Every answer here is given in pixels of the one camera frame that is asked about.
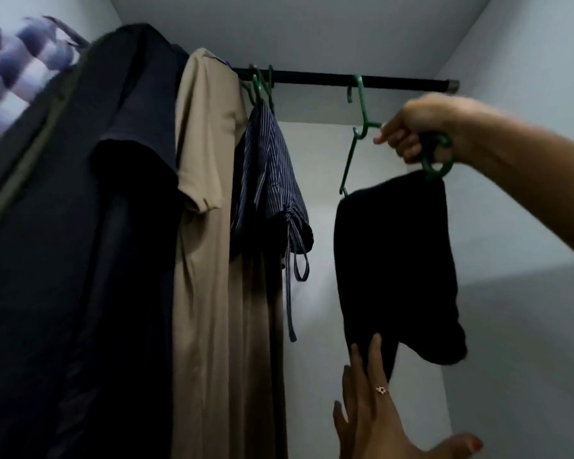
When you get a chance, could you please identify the person's left hand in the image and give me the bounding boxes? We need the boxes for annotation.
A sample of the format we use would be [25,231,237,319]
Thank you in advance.
[333,333,484,459]

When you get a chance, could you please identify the person's right hand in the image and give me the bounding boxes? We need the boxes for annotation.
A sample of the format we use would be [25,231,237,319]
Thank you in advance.
[373,93,466,165]

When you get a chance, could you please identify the green plastic clothes hanger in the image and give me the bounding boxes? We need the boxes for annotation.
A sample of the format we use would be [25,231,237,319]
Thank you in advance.
[254,65,275,110]
[339,75,455,198]
[239,65,265,108]

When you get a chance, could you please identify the person's right forearm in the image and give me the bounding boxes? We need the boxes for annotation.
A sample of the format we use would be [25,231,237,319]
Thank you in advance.
[452,97,574,272]

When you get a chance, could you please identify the black closet rod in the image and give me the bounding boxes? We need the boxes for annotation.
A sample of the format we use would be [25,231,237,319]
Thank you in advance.
[230,67,460,93]

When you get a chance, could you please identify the black folded garment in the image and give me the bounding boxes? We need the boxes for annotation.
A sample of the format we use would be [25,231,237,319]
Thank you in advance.
[333,171,468,384]

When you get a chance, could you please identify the navy striped shorts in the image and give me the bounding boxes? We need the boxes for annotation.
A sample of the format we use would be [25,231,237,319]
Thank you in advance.
[229,97,315,343]

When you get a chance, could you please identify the beige short-sleeved dress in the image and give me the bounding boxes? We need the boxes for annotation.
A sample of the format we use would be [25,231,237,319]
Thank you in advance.
[171,47,289,459]

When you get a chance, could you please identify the dark navy t-shirt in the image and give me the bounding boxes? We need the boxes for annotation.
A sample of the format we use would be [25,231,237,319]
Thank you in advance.
[0,23,190,459]

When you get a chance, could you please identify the dark jacket with olive trim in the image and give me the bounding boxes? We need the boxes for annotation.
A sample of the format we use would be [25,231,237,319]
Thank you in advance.
[0,52,94,244]

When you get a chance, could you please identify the blue white checkered garment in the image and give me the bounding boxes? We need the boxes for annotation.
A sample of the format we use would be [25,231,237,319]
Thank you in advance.
[0,15,91,164]

